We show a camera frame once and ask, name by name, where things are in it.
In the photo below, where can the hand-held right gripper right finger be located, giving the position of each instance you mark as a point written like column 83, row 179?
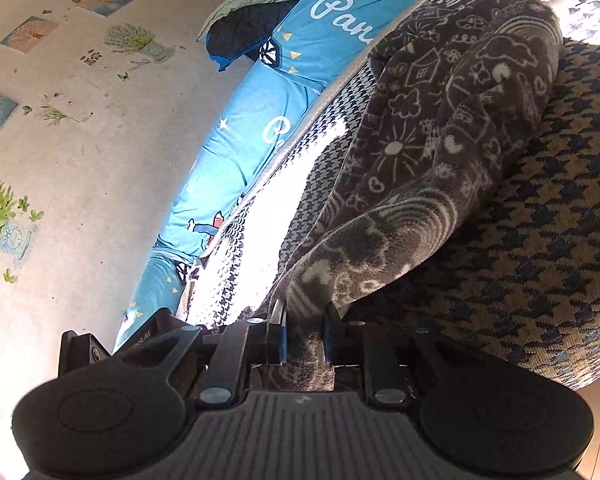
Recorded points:
column 330, row 342

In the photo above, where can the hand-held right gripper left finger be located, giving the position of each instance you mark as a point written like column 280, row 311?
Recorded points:
column 280, row 342

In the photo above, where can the grey doodle-print fleece garment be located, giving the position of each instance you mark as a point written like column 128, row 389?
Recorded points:
column 430, row 135

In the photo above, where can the houndstooth sofa cover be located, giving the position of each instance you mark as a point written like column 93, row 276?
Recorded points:
column 555, row 260

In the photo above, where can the green plant wall sticker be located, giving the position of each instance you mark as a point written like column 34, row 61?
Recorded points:
column 0, row 225

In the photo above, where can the lavender pot wall sticker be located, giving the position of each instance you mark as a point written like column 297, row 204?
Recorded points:
column 140, row 42

